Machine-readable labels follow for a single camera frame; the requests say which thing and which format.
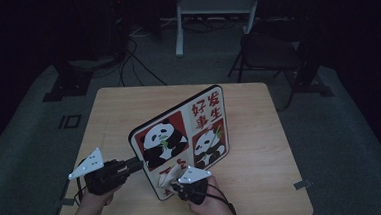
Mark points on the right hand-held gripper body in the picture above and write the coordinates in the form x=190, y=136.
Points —
x=193, y=187

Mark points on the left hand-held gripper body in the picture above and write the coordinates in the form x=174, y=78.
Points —
x=104, y=178

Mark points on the panda picture board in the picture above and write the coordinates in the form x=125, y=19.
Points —
x=180, y=134

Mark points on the person's right hand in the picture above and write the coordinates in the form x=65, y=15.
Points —
x=211, y=203

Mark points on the person's left hand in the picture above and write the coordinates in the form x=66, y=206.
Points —
x=95, y=201

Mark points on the grey tape piece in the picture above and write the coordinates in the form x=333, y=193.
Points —
x=301, y=184
x=65, y=202

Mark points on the black stand base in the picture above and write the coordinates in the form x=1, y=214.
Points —
x=70, y=79
x=310, y=76

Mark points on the black folding chair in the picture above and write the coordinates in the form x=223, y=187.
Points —
x=268, y=54

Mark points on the white metal stand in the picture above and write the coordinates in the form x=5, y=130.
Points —
x=212, y=6

